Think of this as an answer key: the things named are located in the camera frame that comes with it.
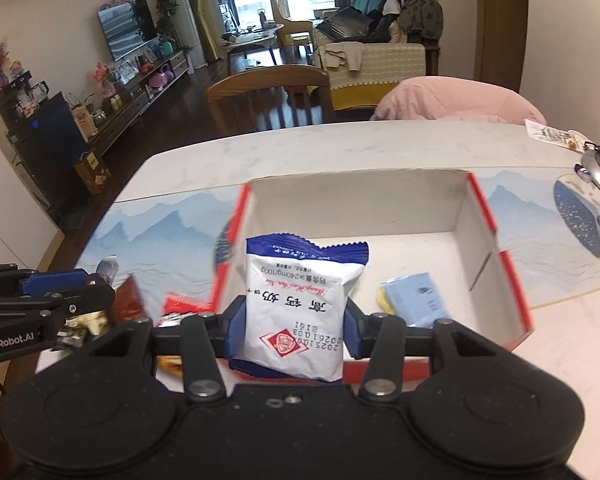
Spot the yellow snack packet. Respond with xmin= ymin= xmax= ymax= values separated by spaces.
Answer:
xmin=377 ymin=285 xmax=396 ymax=315

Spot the silver foil candy bar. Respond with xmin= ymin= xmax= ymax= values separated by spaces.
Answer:
xmin=95 ymin=255 xmax=119 ymax=286

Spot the light blue snack packet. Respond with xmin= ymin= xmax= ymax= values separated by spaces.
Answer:
xmin=383 ymin=273 xmax=449 ymax=328

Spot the cream yellow pastry packet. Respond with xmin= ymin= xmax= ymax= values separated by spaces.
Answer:
xmin=54 ymin=311 xmax=109 ymax=350

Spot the dark red foil snack bag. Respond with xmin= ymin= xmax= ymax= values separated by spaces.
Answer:
xmin=107 ymin=274 xmax=148 ymax=326

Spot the white blue milk candy packet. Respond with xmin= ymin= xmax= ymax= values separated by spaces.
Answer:
xmin=230 ymin=233 xmax=370 ymax=382

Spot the red cardboard box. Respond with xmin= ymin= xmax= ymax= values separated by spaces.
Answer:
xmin=210 ymin=168 xmax=536 ymax=386

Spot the red chinese snack packet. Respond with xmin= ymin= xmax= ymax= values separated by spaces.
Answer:
xmin=156 ymin=292 xmax=215 ymax=378

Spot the white cupboard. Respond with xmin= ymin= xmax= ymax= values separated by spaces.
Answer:
xmin=0 ymin=148 xmax=64 ymax=271

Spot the brown paper gift bag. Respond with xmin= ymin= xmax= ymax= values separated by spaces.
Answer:
xmin=74 ymin=151 xmax=111 ymax=195

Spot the black cabinet with coffee machine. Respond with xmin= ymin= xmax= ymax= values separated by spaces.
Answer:
xmin=0 ymin=72 xmax=90 ymax=231

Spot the long tv console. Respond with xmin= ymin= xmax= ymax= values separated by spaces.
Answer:
xmin=87 ymin=49 xmax=189 ymax=156

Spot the blue mountain table runner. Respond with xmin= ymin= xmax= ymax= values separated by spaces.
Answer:
xmin=78 ymin=168 xmax=600 ymax=327

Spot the pink cushion on chair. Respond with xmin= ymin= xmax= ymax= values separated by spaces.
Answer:
xmin=372 ymin=76 xmax=547 ymax=126

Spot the wooden dining chair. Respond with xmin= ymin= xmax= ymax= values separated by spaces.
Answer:
xmin=206 ymin=65 xmax=336 ymax=136

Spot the flat screen television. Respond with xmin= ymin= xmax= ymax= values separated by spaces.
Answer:
xmin=97 ymin=0 xmax=158 ymax=61

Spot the sofa with white cover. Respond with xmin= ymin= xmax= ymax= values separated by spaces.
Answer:
xmin=312 ymin=0 xmax=446 ymax=111

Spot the small paper packet on table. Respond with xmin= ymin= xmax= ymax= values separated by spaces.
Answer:
xmin=524 ymin=119 xmax=588 ymax=153

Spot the coffee table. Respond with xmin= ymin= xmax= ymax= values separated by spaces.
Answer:
xmin=222 ymin=24 xmax=283 ymax=76

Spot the wooden door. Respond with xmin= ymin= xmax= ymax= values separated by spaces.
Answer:
xmin=474 ymin=0 xmax=529 ymax=92

